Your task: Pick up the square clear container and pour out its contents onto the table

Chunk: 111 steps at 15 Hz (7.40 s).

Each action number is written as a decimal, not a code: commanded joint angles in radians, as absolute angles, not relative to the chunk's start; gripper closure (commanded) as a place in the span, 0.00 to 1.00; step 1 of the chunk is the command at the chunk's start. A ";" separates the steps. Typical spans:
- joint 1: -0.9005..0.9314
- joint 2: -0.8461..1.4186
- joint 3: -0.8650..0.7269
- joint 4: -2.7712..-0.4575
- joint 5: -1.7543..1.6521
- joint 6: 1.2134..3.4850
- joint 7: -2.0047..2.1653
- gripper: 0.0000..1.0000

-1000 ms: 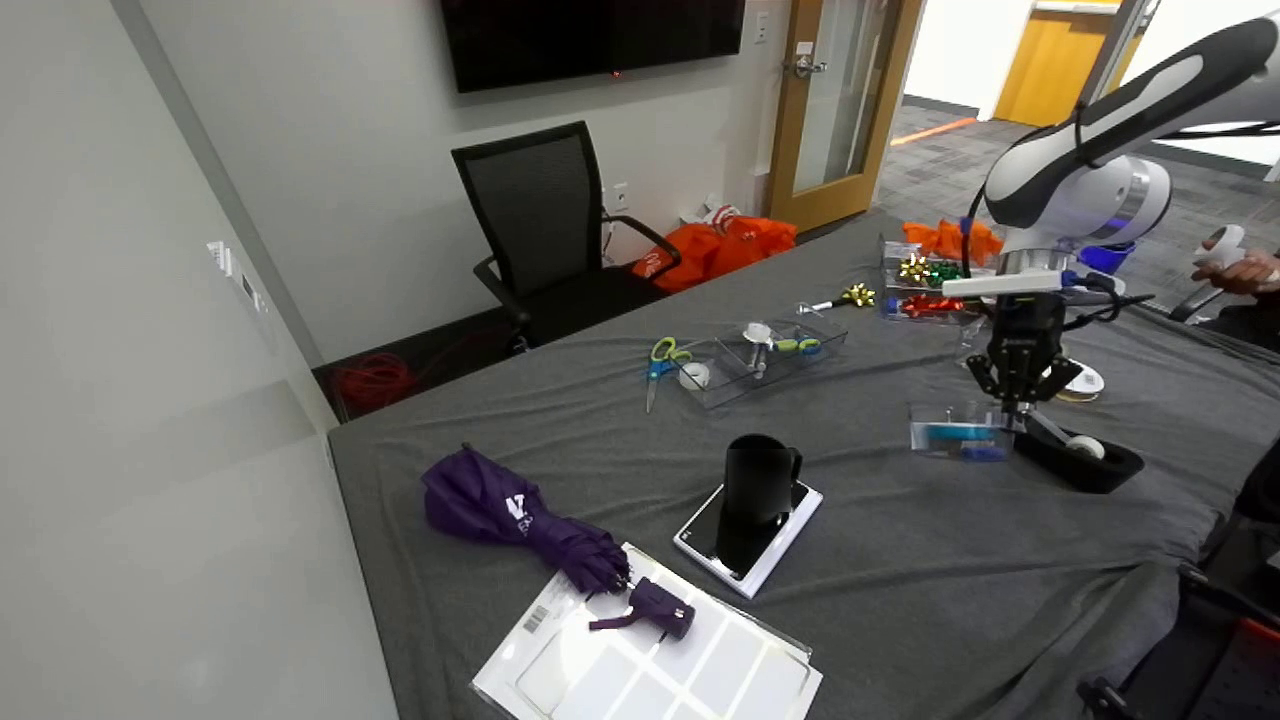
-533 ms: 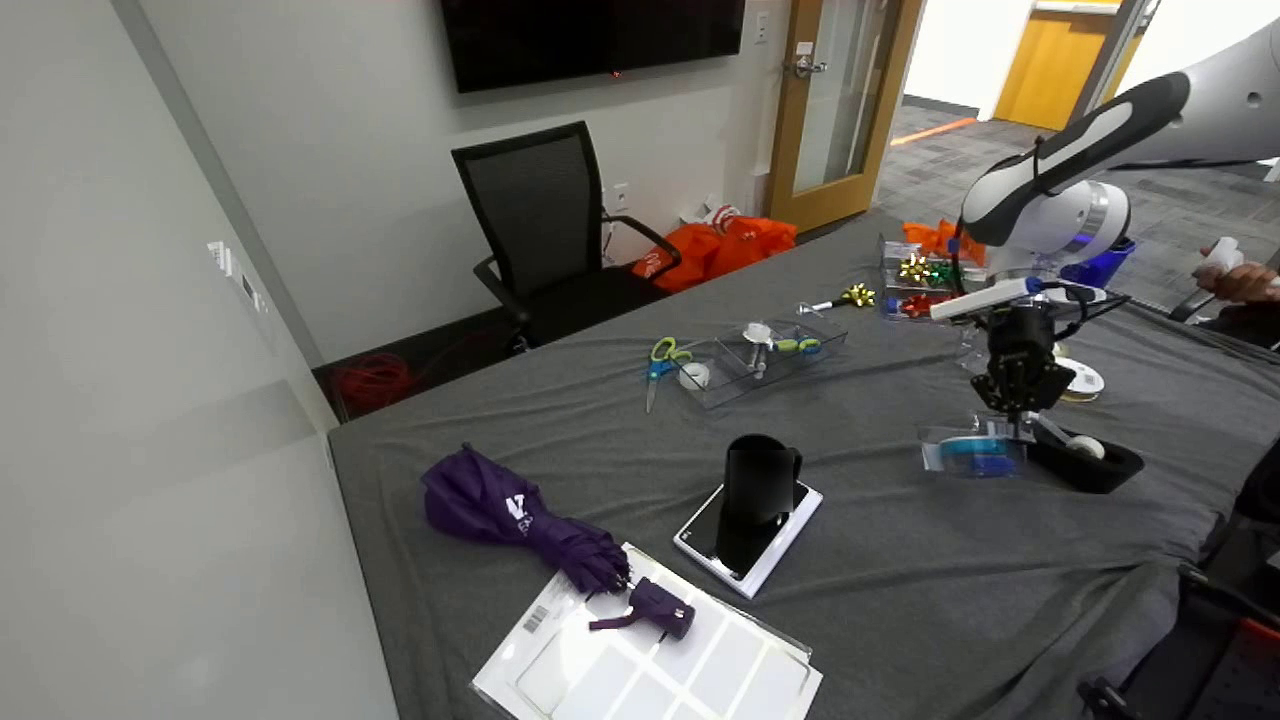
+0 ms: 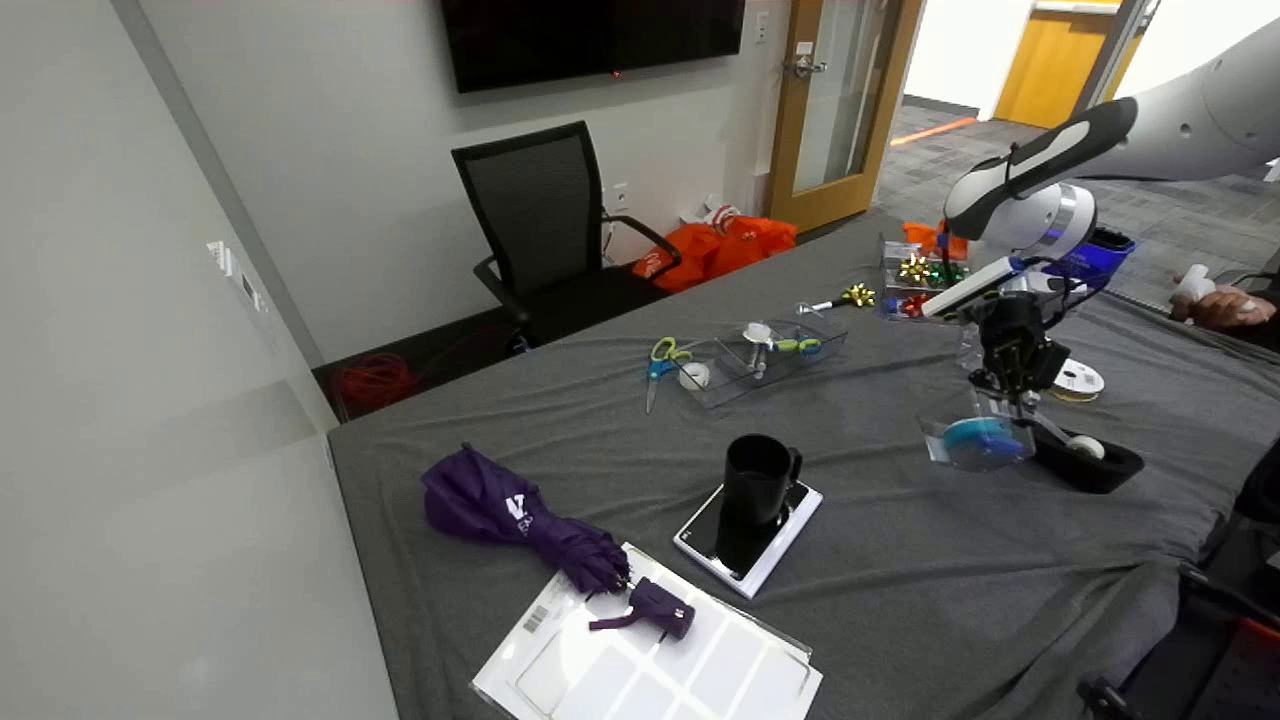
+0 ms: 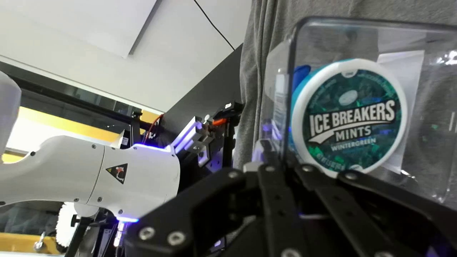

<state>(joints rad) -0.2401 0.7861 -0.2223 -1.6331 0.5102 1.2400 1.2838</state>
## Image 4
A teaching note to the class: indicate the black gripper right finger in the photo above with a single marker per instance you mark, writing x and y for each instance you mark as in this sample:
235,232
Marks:
380,208

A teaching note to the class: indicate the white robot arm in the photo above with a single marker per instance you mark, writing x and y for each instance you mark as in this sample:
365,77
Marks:
72,165

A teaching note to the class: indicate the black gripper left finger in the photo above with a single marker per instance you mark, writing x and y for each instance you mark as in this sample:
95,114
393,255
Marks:
281,214

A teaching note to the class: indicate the small blue round item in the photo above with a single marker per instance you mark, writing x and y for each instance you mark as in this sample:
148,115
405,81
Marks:
299,78

